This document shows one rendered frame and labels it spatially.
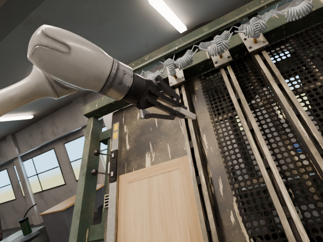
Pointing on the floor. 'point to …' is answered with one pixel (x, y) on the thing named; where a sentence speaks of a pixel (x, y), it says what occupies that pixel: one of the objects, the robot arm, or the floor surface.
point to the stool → (30, 237)
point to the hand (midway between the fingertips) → (184, 113)
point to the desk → (66, 216)
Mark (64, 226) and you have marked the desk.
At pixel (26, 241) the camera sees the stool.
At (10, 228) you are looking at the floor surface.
